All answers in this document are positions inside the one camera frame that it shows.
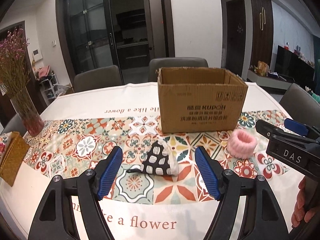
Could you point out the pink fluffy wristband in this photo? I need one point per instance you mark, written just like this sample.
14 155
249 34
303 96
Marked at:
241 144

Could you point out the black glass sliding door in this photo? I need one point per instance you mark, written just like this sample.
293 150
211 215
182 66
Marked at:
126 33

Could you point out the black television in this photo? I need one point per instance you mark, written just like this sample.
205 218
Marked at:
289 64

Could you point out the floral fabric tissue cover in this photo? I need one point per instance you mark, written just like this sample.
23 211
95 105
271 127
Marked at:
5 140

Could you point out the low white tv cabinet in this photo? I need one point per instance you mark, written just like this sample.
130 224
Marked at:
269 82

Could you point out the dark wooden door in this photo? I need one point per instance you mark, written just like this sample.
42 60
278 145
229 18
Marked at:
236 36

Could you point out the patterned white tablecloth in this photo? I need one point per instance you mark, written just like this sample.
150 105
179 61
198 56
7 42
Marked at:
53 194

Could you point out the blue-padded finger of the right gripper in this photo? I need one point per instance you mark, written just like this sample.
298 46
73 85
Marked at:
296 127

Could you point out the person's right hand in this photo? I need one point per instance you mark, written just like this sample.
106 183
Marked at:
299 213

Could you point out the woven yellow tissue box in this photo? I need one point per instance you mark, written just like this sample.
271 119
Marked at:
13 158

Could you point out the brown cardboard box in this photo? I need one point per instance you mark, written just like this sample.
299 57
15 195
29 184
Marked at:
199 99

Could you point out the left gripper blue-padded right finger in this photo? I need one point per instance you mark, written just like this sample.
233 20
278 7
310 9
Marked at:
211 172

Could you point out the white shoe rack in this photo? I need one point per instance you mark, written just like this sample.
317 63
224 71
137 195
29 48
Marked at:
50 88

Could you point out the glass vase with dried flowers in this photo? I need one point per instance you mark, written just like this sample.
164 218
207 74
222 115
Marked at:
15 76

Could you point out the grey dining chair right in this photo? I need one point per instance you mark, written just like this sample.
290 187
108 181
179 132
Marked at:
301 106

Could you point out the wall intercom panel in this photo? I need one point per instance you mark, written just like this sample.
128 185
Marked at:
37 55

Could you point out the grey dining chair middle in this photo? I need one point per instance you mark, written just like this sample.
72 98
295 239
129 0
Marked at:
156 64

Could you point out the grey dining chair left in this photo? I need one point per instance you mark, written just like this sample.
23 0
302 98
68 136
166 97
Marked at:
103 77

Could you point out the grey dining chair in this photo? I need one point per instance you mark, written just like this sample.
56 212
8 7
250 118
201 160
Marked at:
156 64
103 77
301 106

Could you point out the black white patterned pouch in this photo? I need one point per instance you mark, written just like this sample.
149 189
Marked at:
159 161

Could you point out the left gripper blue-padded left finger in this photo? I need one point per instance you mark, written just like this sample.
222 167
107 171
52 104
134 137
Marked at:
106 171

